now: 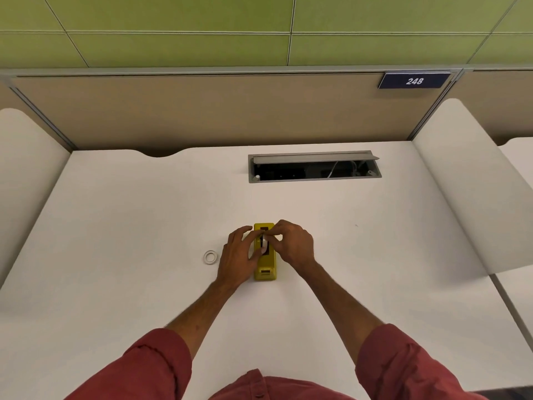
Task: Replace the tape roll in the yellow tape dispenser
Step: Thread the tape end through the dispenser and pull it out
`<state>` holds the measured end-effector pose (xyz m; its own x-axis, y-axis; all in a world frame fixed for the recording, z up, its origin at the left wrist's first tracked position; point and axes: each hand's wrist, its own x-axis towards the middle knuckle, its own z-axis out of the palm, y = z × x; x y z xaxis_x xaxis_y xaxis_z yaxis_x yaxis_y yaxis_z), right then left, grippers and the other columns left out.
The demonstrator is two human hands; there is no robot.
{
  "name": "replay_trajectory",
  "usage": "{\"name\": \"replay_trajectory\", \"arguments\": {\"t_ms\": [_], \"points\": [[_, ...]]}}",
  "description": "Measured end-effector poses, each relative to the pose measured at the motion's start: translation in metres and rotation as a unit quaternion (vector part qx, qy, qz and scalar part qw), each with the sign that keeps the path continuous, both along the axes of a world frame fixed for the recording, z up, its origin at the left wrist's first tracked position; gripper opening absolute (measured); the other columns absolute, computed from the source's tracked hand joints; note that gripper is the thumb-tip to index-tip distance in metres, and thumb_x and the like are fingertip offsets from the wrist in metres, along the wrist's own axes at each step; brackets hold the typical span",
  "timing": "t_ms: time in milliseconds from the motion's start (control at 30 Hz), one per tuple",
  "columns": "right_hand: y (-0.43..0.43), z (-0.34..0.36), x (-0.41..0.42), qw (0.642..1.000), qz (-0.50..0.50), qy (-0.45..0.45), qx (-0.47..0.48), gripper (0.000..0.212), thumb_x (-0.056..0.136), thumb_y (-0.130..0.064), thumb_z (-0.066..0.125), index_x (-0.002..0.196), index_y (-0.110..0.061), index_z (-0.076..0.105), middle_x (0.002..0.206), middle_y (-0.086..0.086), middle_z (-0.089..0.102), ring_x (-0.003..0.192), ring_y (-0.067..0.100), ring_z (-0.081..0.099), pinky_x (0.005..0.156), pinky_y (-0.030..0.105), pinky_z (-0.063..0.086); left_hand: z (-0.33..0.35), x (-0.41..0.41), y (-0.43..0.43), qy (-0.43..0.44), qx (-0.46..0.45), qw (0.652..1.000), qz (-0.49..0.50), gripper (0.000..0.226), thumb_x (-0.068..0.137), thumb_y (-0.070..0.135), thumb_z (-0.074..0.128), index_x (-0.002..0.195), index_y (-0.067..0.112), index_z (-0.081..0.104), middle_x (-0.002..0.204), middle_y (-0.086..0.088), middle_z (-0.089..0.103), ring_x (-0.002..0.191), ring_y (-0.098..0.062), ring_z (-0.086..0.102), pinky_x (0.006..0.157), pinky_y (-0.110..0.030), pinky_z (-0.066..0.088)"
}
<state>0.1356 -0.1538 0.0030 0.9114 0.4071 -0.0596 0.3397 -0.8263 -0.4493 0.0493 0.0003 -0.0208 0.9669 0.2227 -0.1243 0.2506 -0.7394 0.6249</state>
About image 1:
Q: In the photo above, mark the yellow rectangular device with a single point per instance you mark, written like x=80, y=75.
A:
x=265, y=270

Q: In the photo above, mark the beige desk partition panel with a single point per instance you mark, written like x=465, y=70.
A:
x=216, y=112

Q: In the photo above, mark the person's left hand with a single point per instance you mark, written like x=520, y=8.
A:
x=233, y=262

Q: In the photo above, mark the person's left forearm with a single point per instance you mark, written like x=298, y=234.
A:
x=198, y=312

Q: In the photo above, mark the red shirt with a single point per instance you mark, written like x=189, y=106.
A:
x=395, y=370

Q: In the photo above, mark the person's right thumb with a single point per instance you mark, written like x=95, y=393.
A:
x=273, y=245

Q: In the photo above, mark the dark blue number sign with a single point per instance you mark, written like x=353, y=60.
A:
x=414, y=80

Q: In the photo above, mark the person's left thumb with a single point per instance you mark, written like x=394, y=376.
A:
x=257, y=252

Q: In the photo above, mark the white curved side divider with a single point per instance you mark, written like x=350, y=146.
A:
x=470, y=183
x=29, y=179

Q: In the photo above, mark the person's right forearm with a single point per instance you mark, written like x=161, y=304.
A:
x=337, y=306

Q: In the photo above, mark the person's right hand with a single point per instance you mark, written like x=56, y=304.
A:
x=295, y=247

